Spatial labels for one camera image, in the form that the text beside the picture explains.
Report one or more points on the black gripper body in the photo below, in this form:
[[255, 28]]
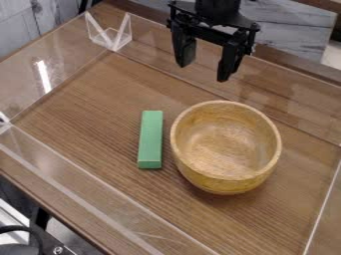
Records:
[[211, 20]]

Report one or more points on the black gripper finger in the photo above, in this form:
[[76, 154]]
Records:
[[231, 55], [183, 45]]

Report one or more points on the black table leg bracket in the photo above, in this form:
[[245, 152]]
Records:
[[52, 246]]

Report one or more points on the brown wooden bowl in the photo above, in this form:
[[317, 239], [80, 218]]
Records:
[[226, 146]]

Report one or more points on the green rectangular block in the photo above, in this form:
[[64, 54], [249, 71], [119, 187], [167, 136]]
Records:
[[150, 155]]

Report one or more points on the clear acrylic corner bracket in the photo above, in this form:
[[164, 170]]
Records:
[[113, 39]]

